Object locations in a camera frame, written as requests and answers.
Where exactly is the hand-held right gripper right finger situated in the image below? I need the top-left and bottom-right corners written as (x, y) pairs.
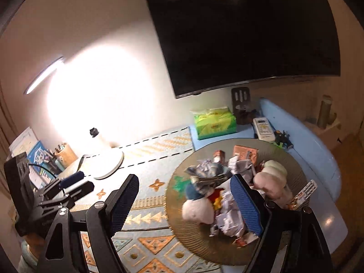
top-left (230, 173), bottom-right (333, 273)

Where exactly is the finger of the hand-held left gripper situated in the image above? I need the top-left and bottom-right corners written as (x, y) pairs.
top-left (43, 171), bottom-right (85, 197)
top-left (63, 181), bottom-right (95, 203)

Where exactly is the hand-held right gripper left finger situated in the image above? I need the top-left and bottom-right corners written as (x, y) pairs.
top-left (35, 174), bottom-right (140, 273)

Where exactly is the pastel pink plush toy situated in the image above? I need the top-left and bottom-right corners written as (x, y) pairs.
top-left (253, 160), bottom-right (288, 202)

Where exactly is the checkered cloth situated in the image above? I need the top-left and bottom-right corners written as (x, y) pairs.
top-left (184, 163), bottom-right (232, 194)

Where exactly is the white plush toy blue hat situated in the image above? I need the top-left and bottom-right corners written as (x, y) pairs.
top-left (181, 182), bottom-right (216, 224)

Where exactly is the small orange box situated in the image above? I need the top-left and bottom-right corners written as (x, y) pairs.
top-left (233, 145), bottom-right (260, 166)

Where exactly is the green plastic toy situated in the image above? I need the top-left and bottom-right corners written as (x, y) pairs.
top-left (173, 176), bottom-right (189, 193)

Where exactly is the long red snack packet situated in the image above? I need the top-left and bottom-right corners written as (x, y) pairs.
top-left (287, 179), bottom-right (318, 211)

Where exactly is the round woven basket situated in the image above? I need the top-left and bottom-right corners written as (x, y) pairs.
top-left (165, 139), bottom-right (309, 266)

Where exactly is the person's left forearm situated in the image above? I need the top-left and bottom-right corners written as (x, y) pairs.
top-left (18, 232), bottom-right (47, 273)

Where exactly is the woven placemat blue trim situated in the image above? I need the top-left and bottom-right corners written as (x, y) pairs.
top-left (61, 154), bottom-right (86, 174)

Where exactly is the wooden pen holder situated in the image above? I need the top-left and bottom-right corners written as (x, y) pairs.
top-left (55, 144), bottom-right (78, 168)

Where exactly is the black mesh pen holder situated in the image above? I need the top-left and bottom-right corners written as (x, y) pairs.
top-left (43, 151), bottom-right (61, 174)

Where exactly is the blue book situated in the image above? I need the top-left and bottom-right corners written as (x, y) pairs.
top-left (28, 141), bottom-right (57, 188)

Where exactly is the white desk lamp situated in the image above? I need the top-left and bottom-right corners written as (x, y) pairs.
top-left (24, 56), bottom-right (125, 180)

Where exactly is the patterned blue table mat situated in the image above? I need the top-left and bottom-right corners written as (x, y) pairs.
top-left (68, 125), bottom-right (225, 273)

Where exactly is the small black toy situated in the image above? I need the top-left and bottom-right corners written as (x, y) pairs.
top-left (273, 130), bottom-right (294, 149)

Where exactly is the white remote control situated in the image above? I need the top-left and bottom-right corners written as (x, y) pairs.
top-left (253, 116), bottom-right (277, 143)

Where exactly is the green tissue pack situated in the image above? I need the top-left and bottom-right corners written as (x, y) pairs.
top-left (190, 106), bottom-right (237, 140)

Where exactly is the small dark ornament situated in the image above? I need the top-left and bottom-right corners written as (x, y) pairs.
top-left (235, 105), bottom-right (258, 125)

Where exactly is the grey green bottle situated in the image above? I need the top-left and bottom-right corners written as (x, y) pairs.
top-left (316, 95), bottom-right (334, 129)

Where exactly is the black television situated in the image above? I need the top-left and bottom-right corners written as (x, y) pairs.
top-left (139, 0), bottom-right (341, 99)

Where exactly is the black cable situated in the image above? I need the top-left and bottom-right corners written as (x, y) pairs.
top-left (27, 163), bottom-right (60, 181)

